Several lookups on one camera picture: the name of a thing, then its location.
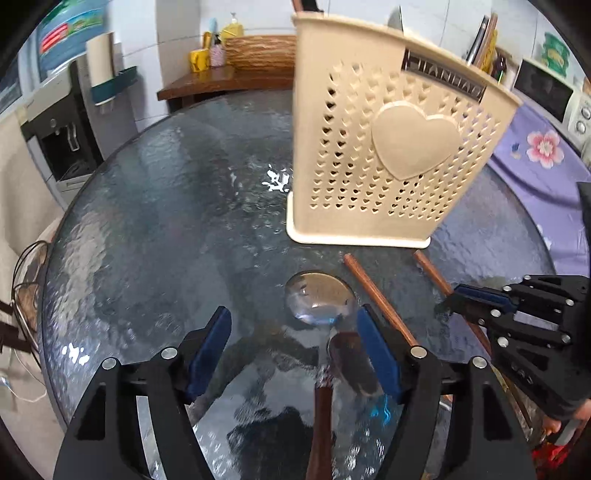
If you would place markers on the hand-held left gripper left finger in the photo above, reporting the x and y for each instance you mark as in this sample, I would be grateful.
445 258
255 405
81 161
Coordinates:
207 353

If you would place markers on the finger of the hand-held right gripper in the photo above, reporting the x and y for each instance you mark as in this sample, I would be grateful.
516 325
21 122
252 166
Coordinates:
482 295
466 310

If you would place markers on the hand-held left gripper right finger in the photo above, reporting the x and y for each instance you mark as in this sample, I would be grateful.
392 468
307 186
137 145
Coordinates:
376 355

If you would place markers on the brown wooden chopstick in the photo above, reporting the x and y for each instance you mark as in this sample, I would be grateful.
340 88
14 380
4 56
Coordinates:
378 300
296 4
431 272

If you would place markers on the cream plastic utensil holder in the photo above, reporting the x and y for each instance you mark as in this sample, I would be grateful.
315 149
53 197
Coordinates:
351 161

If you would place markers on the plain metal spoon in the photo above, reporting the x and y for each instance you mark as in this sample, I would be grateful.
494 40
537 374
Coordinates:
396 21

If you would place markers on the black chopstick with gold band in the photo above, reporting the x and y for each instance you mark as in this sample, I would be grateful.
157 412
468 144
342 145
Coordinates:
313 4

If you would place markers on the person's right hand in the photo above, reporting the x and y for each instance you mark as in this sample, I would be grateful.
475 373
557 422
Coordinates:
549 425

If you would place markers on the red patterned cloth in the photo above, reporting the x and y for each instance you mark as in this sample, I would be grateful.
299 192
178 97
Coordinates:
551 457

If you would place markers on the purple floral cloth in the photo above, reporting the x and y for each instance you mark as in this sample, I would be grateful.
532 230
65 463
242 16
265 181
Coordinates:
531 184

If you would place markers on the white microwave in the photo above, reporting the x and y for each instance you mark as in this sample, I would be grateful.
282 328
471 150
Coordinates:
549 92

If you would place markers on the green package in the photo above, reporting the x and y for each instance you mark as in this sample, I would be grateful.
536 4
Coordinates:
556 53

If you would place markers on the leaning wooden boards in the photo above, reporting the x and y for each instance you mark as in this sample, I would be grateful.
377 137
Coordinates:
485 41

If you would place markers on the water dispenser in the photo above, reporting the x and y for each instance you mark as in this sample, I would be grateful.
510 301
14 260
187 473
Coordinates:
60 138

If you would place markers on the dark wooden board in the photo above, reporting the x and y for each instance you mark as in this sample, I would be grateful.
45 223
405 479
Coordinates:
207 83

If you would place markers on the yellow mug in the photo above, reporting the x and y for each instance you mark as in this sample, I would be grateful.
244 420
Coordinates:
199 60

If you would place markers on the pink striped cup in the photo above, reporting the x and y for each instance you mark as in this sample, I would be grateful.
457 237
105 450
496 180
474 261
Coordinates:
217 57

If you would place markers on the woven basket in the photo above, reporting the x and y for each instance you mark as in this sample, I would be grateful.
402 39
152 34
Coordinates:
258 53

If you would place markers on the yellow soap bottle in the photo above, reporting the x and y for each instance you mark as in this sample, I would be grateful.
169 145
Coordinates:
232 30

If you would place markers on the teal wall holder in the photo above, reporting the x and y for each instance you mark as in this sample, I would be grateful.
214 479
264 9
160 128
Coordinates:
115 85

